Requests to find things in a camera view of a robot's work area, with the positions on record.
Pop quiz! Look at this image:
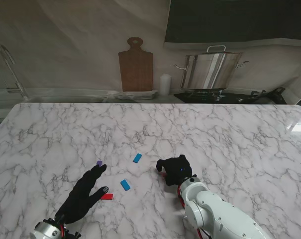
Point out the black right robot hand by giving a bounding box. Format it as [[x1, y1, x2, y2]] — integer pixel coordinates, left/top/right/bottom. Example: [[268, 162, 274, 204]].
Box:
[[156, 154, 193, 187]]

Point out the black gas stove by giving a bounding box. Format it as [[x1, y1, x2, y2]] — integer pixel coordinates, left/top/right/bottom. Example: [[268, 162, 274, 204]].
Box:
[[174, 88, 258, 104]]

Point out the large steel stock pot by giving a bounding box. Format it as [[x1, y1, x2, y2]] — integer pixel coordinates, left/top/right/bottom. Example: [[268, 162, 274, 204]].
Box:
[[174, 45, 250, 90]]

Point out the brown wooden cutting board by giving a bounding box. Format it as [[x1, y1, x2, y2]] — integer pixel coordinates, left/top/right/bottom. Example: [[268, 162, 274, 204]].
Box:
[[118, 37, 154, 92]]

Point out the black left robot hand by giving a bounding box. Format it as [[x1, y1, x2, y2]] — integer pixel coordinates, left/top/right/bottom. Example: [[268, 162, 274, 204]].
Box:
[[55, 163, 109, 224]]

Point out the stack of white plates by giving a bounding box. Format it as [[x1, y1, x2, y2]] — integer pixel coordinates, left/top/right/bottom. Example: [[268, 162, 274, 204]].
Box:
[[114, 90, 159, 101]]

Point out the white cylindrical candle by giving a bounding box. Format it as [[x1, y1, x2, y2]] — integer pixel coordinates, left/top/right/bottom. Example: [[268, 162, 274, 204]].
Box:
[[159, 74, 173, 96]]

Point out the black frying pan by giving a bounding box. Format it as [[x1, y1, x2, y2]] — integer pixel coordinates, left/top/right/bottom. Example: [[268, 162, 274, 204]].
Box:
[[251, 87, 288, 105]]

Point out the steel kitchen sink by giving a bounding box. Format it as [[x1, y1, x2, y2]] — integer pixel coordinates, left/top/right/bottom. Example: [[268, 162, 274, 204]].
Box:
[[25, 96, 108, 103]]

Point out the dark range hood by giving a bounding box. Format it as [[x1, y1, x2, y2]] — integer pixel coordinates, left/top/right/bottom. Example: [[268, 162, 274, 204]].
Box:
[[164, 0, 301, 43]]

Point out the chrome kitchen faucet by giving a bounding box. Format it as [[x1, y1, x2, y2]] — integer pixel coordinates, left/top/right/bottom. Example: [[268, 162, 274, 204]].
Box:
[[0, 44, 29, 100]]

